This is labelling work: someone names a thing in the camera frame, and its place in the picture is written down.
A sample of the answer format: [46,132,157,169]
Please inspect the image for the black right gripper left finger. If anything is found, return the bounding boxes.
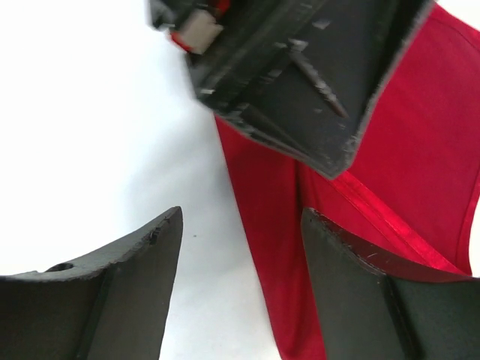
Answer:
[1,206,183,359]

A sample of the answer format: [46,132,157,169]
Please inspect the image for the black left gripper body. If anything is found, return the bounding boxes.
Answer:
[148,1,296,113]

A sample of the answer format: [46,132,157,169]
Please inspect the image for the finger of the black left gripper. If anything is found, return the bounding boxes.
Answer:
[209,1,433,179]

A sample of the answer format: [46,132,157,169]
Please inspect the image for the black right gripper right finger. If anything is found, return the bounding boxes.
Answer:
[301,208,479,359]

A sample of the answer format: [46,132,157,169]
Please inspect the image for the red cloth napkin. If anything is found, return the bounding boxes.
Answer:
[217,5,479,359]

